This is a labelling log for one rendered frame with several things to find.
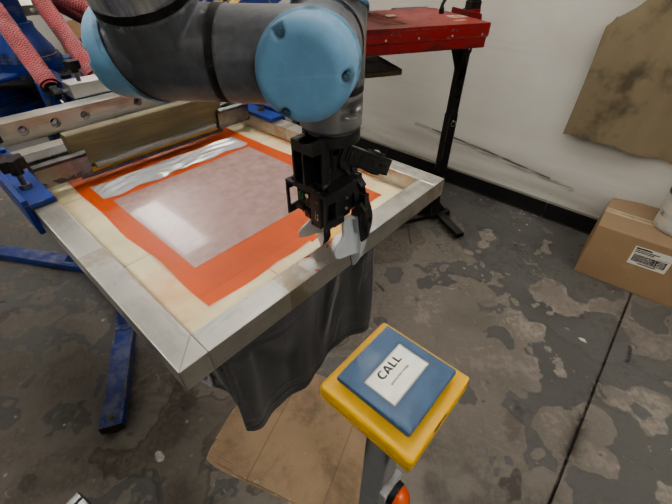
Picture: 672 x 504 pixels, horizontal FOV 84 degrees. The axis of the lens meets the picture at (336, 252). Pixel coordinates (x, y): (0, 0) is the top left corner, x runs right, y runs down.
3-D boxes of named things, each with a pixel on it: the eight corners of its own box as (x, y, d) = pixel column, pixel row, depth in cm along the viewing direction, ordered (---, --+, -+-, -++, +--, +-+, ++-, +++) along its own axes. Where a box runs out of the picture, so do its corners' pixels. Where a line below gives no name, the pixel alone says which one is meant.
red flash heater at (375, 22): (436, 31, 188) (440, 3, 181) (492, 51, 155) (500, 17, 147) (321, 39, 174) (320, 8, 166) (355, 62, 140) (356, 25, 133)
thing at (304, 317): (374, 325, 105) (388, 193, 77) (246, 450, 79) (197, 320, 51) (365, 320, 106) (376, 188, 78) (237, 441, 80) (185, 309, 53)
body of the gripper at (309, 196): (287, 215, 51) (278, 130, 44) (328, 191, 56) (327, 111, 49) (327, 238, 48) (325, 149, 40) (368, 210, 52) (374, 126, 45)
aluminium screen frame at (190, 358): (441, 194, 76) (445, 178, 74) (187, 391, 43) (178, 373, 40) (218, 107, 116) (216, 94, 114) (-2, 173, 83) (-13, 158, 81)
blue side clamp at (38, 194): (70, 223, 71) (52, 191, 66) (41, 235, 68) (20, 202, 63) (21, 173, 86) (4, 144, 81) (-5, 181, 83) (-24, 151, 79)
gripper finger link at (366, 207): (344, 238, 55) (333, 183, 51) (351, 232, 56) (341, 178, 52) (368, 244, 52) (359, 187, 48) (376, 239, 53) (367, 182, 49)
